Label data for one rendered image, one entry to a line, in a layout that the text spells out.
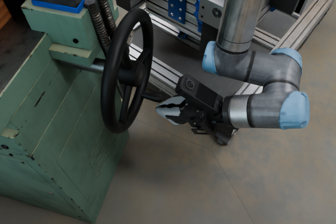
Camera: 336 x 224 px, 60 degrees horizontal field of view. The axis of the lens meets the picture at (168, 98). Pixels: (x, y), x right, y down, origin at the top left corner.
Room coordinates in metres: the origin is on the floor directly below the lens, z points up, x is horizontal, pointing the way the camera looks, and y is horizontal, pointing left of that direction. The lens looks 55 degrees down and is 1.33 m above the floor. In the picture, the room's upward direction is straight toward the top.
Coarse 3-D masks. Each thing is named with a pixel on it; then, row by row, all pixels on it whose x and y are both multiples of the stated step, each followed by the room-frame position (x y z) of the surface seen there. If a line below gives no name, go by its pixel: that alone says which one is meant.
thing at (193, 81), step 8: (184, 80) 0.39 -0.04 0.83; (192, 80) 0.40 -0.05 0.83; (176, 88) 0.38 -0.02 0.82; (184, 88) 0.37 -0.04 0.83; (192, 88) 0.38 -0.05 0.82; (200, 88) 0.39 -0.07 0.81; (208, 88) 0.40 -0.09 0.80; (184, 96) 0.37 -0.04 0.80; (192, 96) 0.36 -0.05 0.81; (200, 96) 0.37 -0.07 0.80; (208, 96) 0.38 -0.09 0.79; (216, 96) 0.38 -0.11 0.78; (200, 104) 0.36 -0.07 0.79; (208, 104) 0.36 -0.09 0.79; (216, 104) 0.36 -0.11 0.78; (208, 112) 0.35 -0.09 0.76; (216, 112) 0.35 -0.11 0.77
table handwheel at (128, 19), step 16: (128, 16) 0.46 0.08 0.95; (144, 16) 0.51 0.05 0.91; (128, 32) 0.42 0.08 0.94; (144, 32) 0.55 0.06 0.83; (112, 48) 0.38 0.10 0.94; (144, 48) 0.54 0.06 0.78; (64, 64) 0.46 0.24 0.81; (80, 64) 0.45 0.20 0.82; (96, 64) 0.44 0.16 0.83; (112, 64) 0.35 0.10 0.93; (128, 64) 0.42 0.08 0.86; (144, 64) 0.52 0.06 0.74; (112, 80) 0.33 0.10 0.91; (128, 80) 0.40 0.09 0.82; (144, 80) 0.49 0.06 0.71; (112, 96) 0.32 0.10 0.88; (128, 96) 0.39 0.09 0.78; (112, 112) 0.30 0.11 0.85; (128, 112) 0.39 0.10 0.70; (112, 128) 0.29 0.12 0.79
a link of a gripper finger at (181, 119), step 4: (180, 112) 0.37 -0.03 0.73; (168, 116) 0.37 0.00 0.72; (172, 116) 0.37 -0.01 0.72; (176, 116) 0.36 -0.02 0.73; (180, 116) 0.36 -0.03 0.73; (184, 116) 0.36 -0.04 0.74; (172, 120) 0.36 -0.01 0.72; (176, 120) 0.35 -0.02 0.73; (180, 120) 0.35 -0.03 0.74; (184, 120) 0.35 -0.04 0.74; (188, 120) 0.35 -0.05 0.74
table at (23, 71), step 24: (24, 24) 0.49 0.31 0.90; (0, 48) 0.42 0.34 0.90; (24, 48) 0.42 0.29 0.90; (48, 48) 0.45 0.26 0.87; (72, 48) 0.45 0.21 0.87; (96, 48) 0.46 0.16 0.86; (0, 72) 0.36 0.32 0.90; (24, 72) 0.37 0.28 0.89; (0, 96) 0.30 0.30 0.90; (24, 96) 0.34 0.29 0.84; (0, 120) 0.27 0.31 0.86
